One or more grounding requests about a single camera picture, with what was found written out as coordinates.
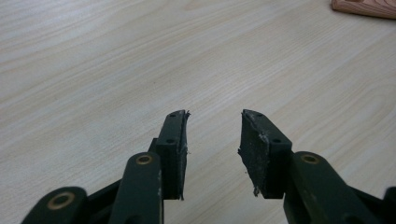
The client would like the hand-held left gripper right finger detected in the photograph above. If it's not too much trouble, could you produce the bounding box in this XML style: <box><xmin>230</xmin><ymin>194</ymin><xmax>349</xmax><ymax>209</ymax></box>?
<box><xmin>237</xmin><ymin>108</ymin><xmax>294</xmax><ymax>200</ymax></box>

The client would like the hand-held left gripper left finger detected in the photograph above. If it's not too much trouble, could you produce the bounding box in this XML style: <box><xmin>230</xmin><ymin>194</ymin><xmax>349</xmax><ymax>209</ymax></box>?
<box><xmin>148</xmin><ymin>108</ymin><xmax>191</xmax><ymax>201</ymax></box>

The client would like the wooden board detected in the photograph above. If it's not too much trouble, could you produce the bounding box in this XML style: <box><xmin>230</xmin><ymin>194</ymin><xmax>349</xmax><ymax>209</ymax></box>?
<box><xmin>331</xmin><ymin>0</ymin><xmax>396</xmax><ymax>21</ymax></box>

